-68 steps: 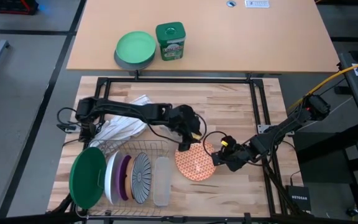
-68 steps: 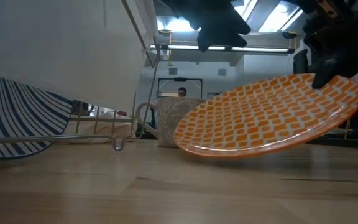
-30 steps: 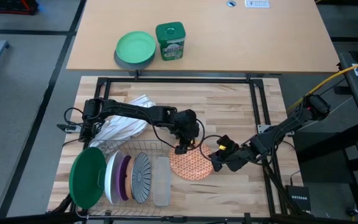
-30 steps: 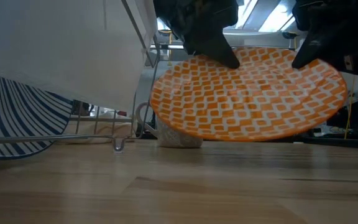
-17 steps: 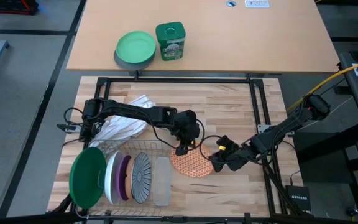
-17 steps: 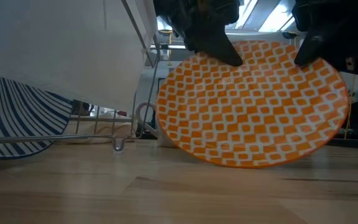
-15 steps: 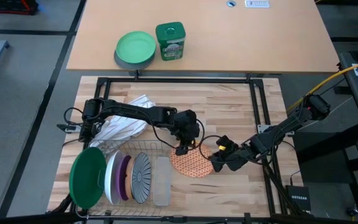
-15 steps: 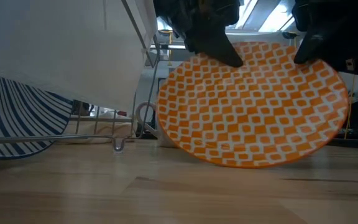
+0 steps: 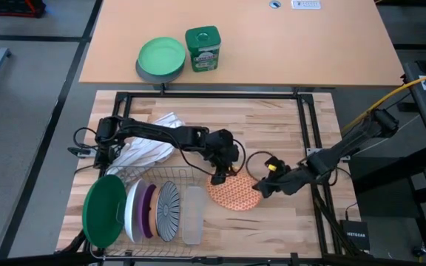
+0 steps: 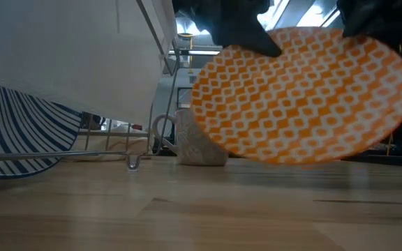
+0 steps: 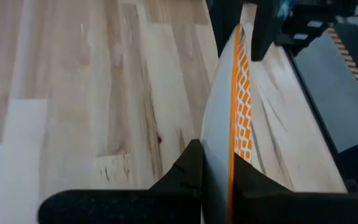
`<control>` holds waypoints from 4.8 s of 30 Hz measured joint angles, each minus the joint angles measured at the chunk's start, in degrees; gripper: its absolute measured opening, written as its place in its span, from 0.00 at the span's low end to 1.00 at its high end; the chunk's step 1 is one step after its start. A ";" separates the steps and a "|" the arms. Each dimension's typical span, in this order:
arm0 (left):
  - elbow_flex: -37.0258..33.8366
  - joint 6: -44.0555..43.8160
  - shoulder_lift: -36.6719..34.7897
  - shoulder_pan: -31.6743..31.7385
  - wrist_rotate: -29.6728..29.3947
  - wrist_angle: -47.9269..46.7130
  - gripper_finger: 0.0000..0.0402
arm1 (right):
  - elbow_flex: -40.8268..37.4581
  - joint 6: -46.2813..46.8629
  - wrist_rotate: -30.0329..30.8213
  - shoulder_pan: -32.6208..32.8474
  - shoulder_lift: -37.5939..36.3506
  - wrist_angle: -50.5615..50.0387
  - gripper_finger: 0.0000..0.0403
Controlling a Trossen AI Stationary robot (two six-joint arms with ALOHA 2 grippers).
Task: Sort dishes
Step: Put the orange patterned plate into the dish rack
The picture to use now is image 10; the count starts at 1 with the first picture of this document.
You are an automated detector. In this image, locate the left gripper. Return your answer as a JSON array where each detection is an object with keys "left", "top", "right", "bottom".
[{"left": 172, "top": 0, "right": 283, "bottom": 59}]

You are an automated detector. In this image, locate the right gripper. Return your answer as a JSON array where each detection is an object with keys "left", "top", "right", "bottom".
[{"left": 336, "top": 0, "right": 402, "bottom": 69}]

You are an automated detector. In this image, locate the grey patterned mug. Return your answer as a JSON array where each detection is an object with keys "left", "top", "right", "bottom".
[{"left": 151, "top": 108, "right": 230, "bottom": 167}]

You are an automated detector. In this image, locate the orange patterned plate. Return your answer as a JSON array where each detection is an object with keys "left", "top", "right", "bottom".
[{"left": 190, "top": 26, "right": 402, "bottom": 165}]

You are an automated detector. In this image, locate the clear plastic cutlery holder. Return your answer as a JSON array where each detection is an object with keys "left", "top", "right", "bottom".
[{"left": 0, "top": 0, "right": 178, "bottom": 128}]

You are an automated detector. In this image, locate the ceiling light strip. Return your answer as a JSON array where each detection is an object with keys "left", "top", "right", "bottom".
[{"left": 167, "top": 48, "right": 223, "bottom": 56}]

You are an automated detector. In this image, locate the blue striped plate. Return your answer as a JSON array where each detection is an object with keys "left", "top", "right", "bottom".
[{"left": 0, "top": 79, "right": 82, "bottom": 180}]

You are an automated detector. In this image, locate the wire dish rack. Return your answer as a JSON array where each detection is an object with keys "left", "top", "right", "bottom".
[{"left": 0, "top": 0, "right": 183, "bottom": 172}]

